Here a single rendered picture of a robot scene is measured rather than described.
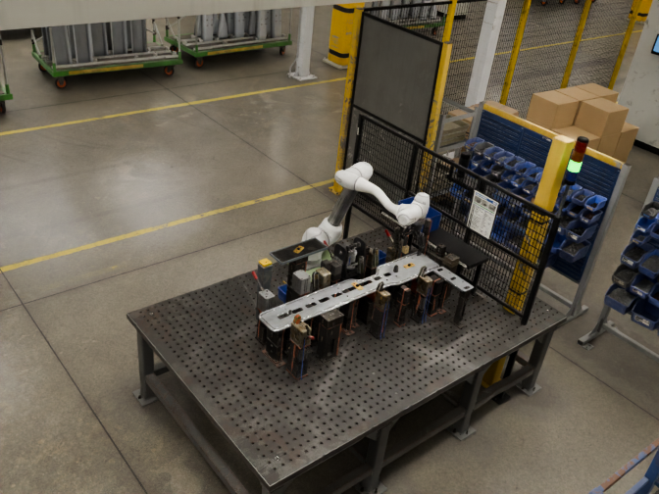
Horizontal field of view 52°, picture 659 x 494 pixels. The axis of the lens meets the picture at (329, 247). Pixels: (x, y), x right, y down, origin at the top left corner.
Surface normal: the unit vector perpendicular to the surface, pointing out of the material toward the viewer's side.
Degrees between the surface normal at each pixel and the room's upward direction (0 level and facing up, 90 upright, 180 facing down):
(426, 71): 90
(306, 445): 0
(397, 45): 89
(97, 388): 0
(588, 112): 90
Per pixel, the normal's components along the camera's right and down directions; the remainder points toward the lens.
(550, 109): -0.82, 0.23
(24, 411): 0.10, -0.84
